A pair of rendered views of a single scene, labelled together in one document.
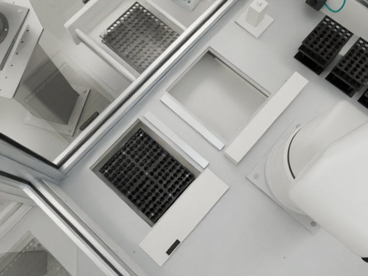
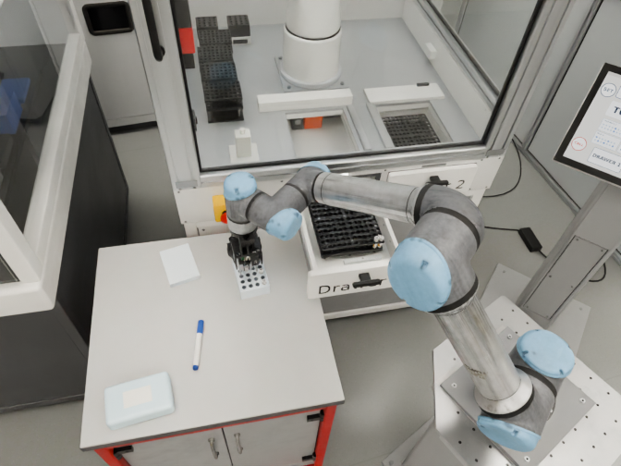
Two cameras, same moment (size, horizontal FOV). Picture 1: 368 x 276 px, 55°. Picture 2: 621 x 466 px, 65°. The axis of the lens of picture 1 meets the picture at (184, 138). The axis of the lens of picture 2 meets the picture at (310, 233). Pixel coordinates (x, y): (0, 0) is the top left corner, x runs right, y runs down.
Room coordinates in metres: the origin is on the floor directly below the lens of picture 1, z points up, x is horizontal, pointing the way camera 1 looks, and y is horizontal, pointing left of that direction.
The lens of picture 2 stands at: (1.50, 0.51, 1.94)
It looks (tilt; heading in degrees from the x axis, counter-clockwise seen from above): 50 degrees down; 210
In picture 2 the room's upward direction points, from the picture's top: 4 degrees clockwise
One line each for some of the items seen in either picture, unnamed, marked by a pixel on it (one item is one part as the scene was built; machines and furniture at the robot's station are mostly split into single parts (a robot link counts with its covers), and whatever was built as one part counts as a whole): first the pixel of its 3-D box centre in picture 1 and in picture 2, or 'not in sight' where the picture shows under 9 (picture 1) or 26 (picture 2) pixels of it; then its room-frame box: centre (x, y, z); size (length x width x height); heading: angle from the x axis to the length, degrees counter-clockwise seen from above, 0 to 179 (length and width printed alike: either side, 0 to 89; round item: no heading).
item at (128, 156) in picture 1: (148, 175); not in sight; (0.20, 0.11, 0.87); 0.22 x 0.18 x 0.06; 45
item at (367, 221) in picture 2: not in sight; (343, 223); (0.65, 0.12, 0.87); 0.22 x 0.18 x 0.06; 45
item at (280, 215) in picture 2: not in sight; (279, 213); (0.90, 0.07, 1.11); 0.11 x 0.11 x 0.08; 88
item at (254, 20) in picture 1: (257, 11); not in sight; (0.65, -0.24, 1.00); 0.09 x 0.08 x 0.10; 45
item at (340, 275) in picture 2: not in sight; (360, 277); (0.79, 0.26, 0.87); 0.29 x 0.02 x 0.11; 135
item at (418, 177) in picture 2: not in sight; (430, 182); (0.34, 0.26, 0.87); 0.29 x 0.02 x 0.11; 135
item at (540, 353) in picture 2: not in sight; (537, 363); (0.81, 0.71, 0.95); 0.13 x 0.12 x 0.14; 178
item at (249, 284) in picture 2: not in sight; (250, 275); (0.90, -0.03, 0.78); 0.12 x 0.08 x 0.04; 50
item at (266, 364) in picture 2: not in sight; (222, 374); (1.06, -0.05, 0.38); 0.62 x 0.58 x 0.76; 135
